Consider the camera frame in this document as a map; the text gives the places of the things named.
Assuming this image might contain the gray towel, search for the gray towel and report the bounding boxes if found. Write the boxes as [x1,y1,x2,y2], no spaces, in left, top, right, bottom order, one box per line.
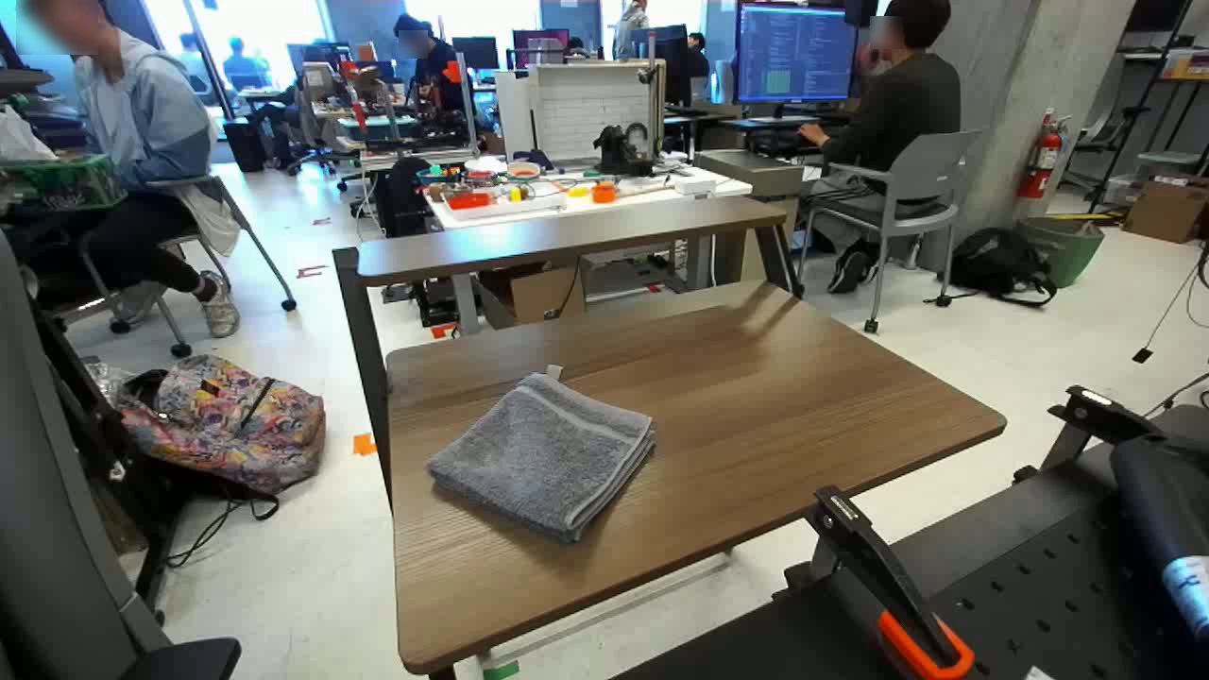
[424,368,662,550]

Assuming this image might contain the cardboard box under table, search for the cardboard box under table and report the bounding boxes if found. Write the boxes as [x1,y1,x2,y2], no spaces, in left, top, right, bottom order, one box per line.
[481,262,580,329]

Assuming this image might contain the brown wooden bench table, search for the brown wooden bench table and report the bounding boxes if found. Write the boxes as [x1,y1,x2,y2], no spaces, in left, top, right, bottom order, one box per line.
[330,198,803,495]

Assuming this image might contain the black device on table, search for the black device on table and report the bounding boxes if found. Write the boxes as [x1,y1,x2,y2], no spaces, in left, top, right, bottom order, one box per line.
[588,120,657,177]

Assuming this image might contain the white board box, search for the white board box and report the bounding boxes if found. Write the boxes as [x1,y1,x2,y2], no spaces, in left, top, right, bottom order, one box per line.
[494,58,671,165]

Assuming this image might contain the person in black and orange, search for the person in black and orange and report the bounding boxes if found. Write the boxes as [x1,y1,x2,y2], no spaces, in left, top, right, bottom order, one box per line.
[388,11,472,128]

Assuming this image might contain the computer monitor with blue screen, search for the computer monitor with blue screen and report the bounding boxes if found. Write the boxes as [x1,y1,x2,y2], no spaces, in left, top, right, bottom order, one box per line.
[734,0,861,114]

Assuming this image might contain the grey plastic chair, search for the grey plastic chair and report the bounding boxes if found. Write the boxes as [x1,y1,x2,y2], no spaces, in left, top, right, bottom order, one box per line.
[796,128,990,335]

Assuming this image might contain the seated person in dark sweater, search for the seated person in dark sweater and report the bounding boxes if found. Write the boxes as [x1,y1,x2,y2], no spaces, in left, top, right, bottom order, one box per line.
[792,0,962,299]

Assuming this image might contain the grey office chair with metal legs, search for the grey office chair with metal legs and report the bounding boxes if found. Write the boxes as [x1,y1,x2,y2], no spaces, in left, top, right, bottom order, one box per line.
[77,173,301,363]

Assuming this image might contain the floral multicolour backpack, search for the floral multicolour backpack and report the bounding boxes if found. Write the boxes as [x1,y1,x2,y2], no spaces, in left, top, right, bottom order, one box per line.
[114,352,330,499]

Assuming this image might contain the black backpack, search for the black backpack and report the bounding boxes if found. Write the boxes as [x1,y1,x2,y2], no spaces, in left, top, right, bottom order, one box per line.
[949,225,1056,315]

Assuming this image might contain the red fire extinguisher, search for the red fire extinguisher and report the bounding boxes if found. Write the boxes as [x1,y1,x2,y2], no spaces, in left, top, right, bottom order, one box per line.
[1014,105,1068,206]

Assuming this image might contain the green bin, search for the green bin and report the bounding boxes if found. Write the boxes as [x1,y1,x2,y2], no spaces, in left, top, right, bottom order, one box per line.
[1015,217,1106,295]

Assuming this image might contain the black perforated metal platform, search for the black perforated metal platform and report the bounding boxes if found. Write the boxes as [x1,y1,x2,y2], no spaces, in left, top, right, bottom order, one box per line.
[616,439,1209,680]

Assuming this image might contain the person in grey hoodie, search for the person in grey hoodie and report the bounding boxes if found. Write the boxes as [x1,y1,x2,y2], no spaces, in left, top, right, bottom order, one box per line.
[12,0,243,339]

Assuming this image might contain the black tripod leg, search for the black tripod leg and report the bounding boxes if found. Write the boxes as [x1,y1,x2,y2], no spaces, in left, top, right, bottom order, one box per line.
[1131,240,1209,372]

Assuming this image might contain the green basket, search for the green basket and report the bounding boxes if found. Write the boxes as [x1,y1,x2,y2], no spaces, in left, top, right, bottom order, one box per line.
[0,148,127,211]

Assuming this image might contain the brown cardboard box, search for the brown cardboard box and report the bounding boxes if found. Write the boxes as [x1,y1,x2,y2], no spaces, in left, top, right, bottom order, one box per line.
[1123,173,1209,247]

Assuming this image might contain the black cylinder with blue label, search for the black cylinder with blue label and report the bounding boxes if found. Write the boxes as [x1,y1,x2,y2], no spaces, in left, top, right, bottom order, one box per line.
[1106,431,1209,647]

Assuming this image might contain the black office chair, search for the black office chair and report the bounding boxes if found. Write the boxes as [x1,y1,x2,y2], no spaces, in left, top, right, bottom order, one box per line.
[0,230,247,680]

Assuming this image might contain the metal shelf rack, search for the metal shelf rack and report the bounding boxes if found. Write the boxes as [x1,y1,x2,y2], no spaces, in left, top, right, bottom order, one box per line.
[1085,0,1209,221]

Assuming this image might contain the black clamp with orange handle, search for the black clamp with orange handle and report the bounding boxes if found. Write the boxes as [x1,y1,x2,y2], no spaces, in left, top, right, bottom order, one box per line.
[803,483,983,680]

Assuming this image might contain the black metal bracket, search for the black metal bracket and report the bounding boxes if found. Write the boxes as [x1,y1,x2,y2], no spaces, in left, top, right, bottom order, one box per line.
[1035,381,1167,478]

